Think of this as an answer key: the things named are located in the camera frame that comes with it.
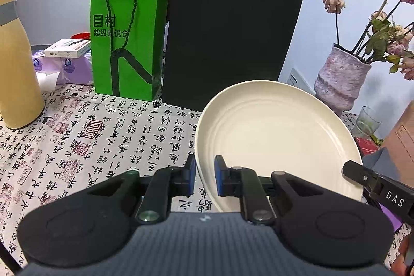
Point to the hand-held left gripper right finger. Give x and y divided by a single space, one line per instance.
220 177

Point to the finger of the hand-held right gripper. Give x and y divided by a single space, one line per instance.
359 174

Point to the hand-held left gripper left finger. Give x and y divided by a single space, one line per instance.
192 175

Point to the cream round plate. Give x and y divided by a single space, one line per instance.
275 133

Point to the person's right hand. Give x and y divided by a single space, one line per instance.
406 256

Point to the grey purple pouch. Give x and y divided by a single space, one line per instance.
378 159

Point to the red box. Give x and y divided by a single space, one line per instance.
367 145

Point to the clear glass cup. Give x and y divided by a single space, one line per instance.
367 120

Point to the pink hard case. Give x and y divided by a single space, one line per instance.
402 133

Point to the calligraphy print tablecloth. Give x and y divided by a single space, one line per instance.
129 140

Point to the pink ceramic vase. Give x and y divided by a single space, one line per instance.
342 78

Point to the white printed carton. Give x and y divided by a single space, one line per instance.
296 78

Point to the black paper bag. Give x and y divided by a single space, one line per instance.
226 36

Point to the purple tissue pack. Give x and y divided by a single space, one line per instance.
77 69

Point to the green paper bag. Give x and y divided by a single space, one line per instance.
152 20

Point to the white tissue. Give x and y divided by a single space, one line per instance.
47 82

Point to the red plastic basin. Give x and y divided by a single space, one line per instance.
81 35

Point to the small white box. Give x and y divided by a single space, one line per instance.
64 49

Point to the yellow thermos jug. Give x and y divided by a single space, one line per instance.
16 69

